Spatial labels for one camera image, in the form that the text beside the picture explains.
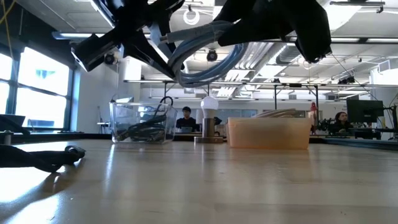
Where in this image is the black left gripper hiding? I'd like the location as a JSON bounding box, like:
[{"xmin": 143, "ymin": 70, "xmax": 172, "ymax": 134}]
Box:
[{"xmin": 70, "ymin": 0, "xmax": 189, "ymax": 80}]

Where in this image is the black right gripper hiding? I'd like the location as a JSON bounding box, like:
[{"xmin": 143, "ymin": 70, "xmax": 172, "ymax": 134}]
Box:
[{"xmin": 214, "ymin": 0, "xmax": 333, "ymax": 64}]

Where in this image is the thin black cable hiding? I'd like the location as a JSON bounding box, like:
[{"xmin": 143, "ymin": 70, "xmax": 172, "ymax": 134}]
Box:
[
  {"xmin": 152, "ymin": 95, "xmax": 174, "ymax": 125},
  {"xmin": 115, "ymin": 114, "xmax": 169, "ymax": 142}
]

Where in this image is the light blue cable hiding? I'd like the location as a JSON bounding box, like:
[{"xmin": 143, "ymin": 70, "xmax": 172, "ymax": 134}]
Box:
[{"xmin": 160, "ymin": 20, "xmax": 249, "ymax": 88}]

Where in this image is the person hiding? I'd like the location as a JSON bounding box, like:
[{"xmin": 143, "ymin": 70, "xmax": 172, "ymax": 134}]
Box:
[
  {"xmin": 328, "ymin": 111, "xmax": 355, "ymax": 135},
  {"xmin": 175, "ymin": 106, "xmax": 200, "ymax": 133}
]

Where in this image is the clear plastic bin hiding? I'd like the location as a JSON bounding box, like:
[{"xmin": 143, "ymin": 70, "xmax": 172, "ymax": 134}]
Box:
[{"xmin": 108, "ymin": 101, "xmax": 178, "ymax": 145}]

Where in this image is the white bulb metal lamp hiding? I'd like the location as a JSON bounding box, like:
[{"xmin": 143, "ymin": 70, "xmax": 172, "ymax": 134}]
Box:
[{"xmin": 194, "ymin": 95, "xmax": 224, "ymax": 144}]

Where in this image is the tall red object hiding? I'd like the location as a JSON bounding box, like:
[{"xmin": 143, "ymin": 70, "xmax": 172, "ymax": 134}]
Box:
[{"xmin": 309, "ymin": 101, "xmax": 318, "ymax": 127}]

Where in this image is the orange plastic bin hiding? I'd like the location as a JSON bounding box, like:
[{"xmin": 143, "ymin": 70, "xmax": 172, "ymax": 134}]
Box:
[{"xmin": 225, "ymin": 116, "xmax": 312, "ymax": 151}]

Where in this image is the large bright window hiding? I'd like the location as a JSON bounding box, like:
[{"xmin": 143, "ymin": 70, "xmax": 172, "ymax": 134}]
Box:
[{"xmin": 0, "ymin": 46, "xmax": 75, "ymax": 132}]

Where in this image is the black computer monitor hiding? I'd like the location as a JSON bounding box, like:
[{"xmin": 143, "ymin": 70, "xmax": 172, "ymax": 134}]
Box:
[{"xmin": 346, "ymin": 98, "xmax": 386, "ymax": 124}]

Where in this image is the white ring light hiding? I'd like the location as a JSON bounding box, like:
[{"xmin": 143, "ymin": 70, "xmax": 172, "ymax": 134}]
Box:
[{"xmin": 182, "ymin": 8, "xmax": 200, "ymax": 26}]

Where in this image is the black background workstation frame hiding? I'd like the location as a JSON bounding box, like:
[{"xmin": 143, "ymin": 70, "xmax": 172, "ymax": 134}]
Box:
[{"xmin": 123, "ymin": 79, "xmax": 398, "ymax": 111}]

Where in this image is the black braided HDMI cable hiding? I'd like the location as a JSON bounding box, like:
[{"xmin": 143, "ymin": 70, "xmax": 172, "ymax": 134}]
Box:
[{"xmin": 0, "ymin": 144, "xmax": 87, "ymax": 174}]

